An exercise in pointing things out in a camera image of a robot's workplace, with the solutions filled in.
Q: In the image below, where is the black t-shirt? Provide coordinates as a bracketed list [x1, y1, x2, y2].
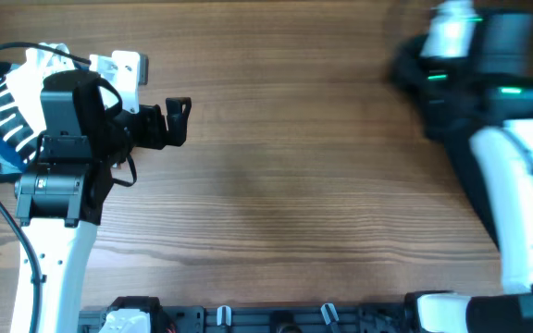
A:
[390, 35, 499, 244]

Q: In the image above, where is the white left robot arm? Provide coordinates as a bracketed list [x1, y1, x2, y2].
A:
[11, 70, 192, 332]

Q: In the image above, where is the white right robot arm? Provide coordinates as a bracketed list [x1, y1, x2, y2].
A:
[393, 1, 533, 332]

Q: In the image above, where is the black white striped garment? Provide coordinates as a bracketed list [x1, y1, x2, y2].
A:
[0, 76, 46, 167]

